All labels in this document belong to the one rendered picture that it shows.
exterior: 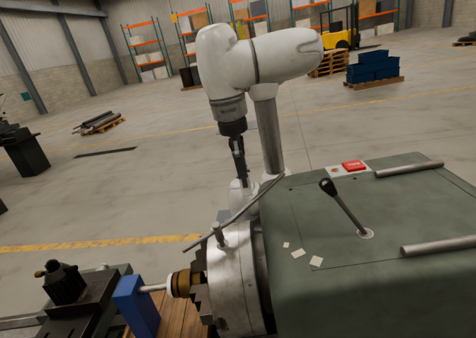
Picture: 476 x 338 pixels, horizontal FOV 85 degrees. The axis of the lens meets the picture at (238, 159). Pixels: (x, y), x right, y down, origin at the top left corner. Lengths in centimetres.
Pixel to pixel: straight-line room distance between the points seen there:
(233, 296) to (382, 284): 34
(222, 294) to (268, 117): 77
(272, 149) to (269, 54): 71
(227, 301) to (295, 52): 60
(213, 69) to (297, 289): 49
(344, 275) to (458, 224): 30
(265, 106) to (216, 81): 61
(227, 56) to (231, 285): 54
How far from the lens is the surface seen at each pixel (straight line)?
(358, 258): 65
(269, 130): 122
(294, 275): 62
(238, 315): 75
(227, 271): 72
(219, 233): 70
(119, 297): 95
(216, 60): 60
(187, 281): 87
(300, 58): 62
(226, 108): 62
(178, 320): 110
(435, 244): 69
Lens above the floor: 172
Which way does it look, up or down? 24 degrees down
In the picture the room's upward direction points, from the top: 12 degrees counter-clockwise
